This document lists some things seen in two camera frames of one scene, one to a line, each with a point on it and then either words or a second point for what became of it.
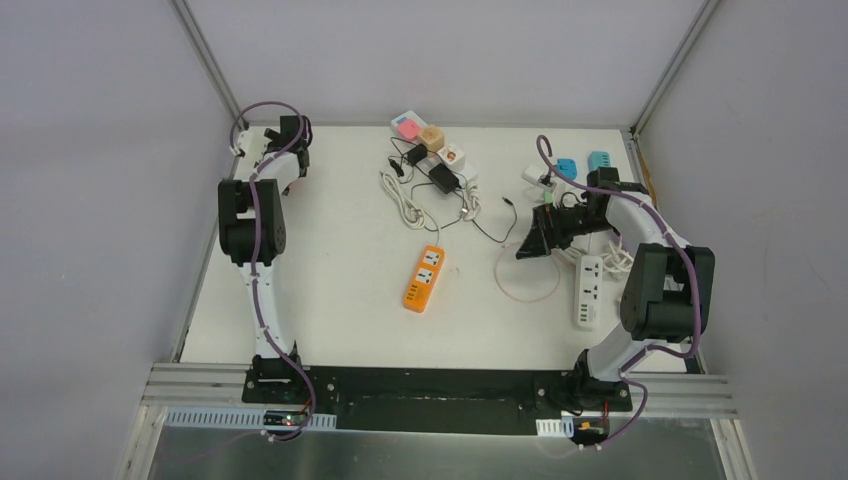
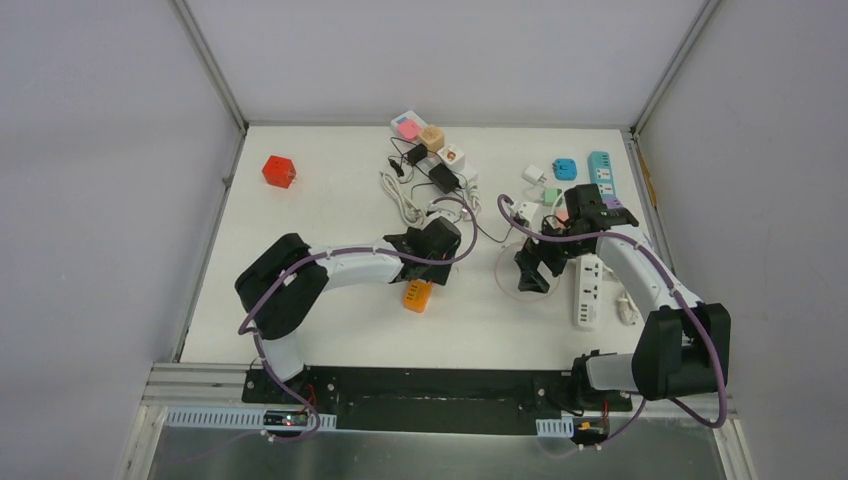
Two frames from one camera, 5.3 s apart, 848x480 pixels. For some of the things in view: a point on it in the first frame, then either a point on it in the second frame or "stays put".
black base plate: [435, 400] stays put
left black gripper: [289, 131] -> [436, 266]
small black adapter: [417, 154] stays put
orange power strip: [424, 279] stays put
